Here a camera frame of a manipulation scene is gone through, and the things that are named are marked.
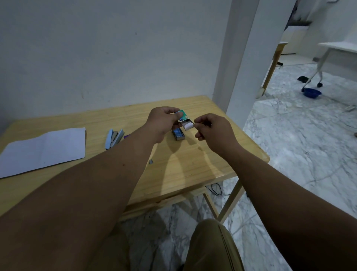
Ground blue staple box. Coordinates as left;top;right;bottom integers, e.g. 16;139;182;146
172;127;186;141

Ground person's khaki trousers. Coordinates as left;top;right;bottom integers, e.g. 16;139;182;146
85;218;246;271

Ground white table with wheels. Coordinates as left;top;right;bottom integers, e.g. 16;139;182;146
301;41;357;93

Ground wooden table with white top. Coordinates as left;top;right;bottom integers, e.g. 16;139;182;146
256;41;288;99

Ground light wooden folding table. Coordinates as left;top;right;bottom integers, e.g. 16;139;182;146
0;95;271;224

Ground light blue stapler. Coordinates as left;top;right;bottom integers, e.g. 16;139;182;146
104;128;125;150

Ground person's left forearm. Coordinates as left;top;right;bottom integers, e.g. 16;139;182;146
0;126;157;271

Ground white paper sheet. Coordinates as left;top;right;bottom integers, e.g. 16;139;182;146
0;127;87;179

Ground black cable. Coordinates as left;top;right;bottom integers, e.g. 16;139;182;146
205;183;231;197

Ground person's right hand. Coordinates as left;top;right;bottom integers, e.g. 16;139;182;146
194;113;239;157

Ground person's left hand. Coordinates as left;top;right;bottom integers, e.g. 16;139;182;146
143;106;184;144

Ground white cabinet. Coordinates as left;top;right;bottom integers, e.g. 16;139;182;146
280;25;309;55

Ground white staple box tray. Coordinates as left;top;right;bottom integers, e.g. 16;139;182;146
180;118;195;131

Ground green staple box sleeve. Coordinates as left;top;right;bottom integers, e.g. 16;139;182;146
175;109;192;123

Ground person's right forearm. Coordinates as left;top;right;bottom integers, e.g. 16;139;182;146
222;142;357;271

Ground blue plastic bowl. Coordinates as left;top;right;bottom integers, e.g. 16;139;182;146
303;88;322;99

